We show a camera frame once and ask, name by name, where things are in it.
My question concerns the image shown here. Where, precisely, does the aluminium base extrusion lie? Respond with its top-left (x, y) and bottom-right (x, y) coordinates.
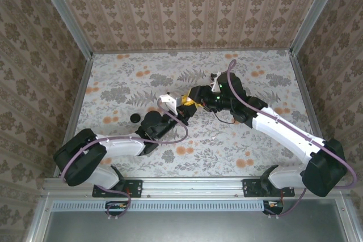
top-left (42, 177), bottom-right (247, 198)

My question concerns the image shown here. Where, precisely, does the small black connector box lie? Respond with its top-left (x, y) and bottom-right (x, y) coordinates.
top-left (262, 199), bottom-right (284, 215)
top-left (106, 201), bottom-right (133, 216)

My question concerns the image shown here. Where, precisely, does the grey metal panel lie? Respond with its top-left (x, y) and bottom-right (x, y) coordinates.
top-left (24, 196), bottom-right (363, 242)

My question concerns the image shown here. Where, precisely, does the thin black cable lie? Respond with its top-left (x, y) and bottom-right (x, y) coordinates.
top-left (211, 108), bottom-right (238, 125)

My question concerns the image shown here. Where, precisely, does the aluminium table back rail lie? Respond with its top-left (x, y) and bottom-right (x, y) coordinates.
top-left (92, 49), bottom-right (292, 55)

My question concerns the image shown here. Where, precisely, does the aluminium table side rail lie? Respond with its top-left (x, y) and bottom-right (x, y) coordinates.
top-left (55, 53), bottom-right (94, 177)
top-left (288, 52), bottom-right (324, 142)

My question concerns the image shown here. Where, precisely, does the grey slotted cable duct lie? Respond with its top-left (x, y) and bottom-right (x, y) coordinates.
top-left (50, 199), bottom-right (284, 212)

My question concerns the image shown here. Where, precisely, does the aluminium frame post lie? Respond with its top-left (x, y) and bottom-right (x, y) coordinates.
top-left (33, 0), bottom-right (94, 59)
top-left (289, 0), bottom-right (345, 55)

